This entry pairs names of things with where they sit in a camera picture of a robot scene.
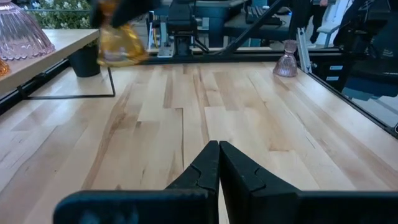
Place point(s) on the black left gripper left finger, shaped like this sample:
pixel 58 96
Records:
pixel 140 207

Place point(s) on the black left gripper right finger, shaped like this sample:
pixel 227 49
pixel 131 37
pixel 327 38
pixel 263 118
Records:
pixel 280 208

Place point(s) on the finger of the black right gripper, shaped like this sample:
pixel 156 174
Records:
pixel 97 14
pixel 133 11

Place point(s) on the pink glass candle holder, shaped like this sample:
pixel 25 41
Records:
pixel 21 34
pixel 286 63

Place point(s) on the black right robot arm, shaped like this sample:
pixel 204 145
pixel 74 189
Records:
pixel 182 21

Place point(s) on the artificial green plant black pot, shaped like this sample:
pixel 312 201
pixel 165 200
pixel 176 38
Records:
pixel 84 63

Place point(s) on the black keyboard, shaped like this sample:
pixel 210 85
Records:
pixel 264 15

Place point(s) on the person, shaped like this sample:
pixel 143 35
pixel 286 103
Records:
pixel 317 18

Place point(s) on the wooden shelf riser black frame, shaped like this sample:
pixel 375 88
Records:
pixel 56 43

